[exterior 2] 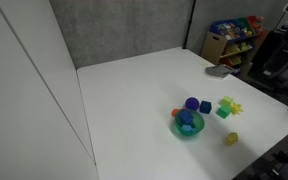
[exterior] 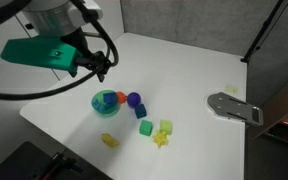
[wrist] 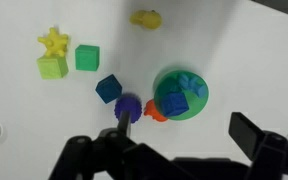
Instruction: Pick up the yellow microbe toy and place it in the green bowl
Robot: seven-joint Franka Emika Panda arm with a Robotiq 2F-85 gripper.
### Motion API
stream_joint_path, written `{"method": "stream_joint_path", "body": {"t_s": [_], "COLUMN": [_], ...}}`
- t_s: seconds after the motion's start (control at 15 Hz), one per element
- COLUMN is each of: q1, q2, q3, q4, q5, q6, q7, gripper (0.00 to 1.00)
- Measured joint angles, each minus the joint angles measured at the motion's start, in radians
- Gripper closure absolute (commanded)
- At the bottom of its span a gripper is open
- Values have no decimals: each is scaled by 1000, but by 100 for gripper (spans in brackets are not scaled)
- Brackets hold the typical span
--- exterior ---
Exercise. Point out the black platform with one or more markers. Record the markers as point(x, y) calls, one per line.
point(14, 163)

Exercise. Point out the orange ball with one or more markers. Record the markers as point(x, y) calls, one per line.
point(121, 97)

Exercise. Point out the yellow rounded toy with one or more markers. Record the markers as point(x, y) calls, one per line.
point(110, 140)

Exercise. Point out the purple spiky ball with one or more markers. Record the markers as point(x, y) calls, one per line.
point(134, 99)

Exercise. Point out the navy blue cube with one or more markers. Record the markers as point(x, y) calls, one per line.
point(140, 111)

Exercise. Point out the yellow microbe toy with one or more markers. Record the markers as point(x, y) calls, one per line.
point(160, 139)

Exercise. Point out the wooden toy shelf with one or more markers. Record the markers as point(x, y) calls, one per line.
point(280, 103)

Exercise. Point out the grey metal mounting plate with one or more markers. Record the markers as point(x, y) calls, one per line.
point(227, 106)

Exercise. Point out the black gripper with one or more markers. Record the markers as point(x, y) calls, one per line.
point(79, 41)

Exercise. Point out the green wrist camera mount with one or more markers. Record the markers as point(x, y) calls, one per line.
point(34, 53)

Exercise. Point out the green translucent bowl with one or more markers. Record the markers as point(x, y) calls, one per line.
point(108, 112)

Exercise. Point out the lime green cube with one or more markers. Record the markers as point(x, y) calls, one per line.
point(166, 126)

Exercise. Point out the dark blue block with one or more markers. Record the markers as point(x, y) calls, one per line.
point(109, 97)

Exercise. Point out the black stand pole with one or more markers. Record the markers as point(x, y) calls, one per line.
point(245, 58)

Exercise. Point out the pale yellow sticky note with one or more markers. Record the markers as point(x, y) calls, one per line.
point(231, 89)

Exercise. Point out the black red clamp tool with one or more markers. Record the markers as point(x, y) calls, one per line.
point(59, 163)

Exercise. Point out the light blue toy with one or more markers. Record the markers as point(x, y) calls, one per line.
point(98, 105)

